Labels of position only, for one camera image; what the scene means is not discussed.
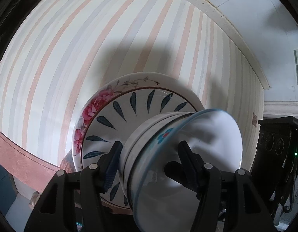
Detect blue cabinet door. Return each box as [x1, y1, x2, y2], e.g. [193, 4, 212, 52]
[0, 164, 18, 219]

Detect white plate blue leaves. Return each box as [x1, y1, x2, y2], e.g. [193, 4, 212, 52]
[81, 87, 203, 211]

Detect white bowl red roses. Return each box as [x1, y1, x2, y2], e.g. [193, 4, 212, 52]
[118, 110, 196, 199]

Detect white plate pink roses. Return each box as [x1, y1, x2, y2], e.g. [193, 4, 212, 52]
[71, 72, 205, 215]

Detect striped table cloth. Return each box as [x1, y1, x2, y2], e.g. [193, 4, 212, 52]
[0, 0, 269, 191]

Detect white bowl blue dots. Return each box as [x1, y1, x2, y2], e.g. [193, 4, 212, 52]
[126, 109, 242, 231]

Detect white bowl black rim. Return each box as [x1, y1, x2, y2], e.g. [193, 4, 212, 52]
[126, 115, 190, 208]

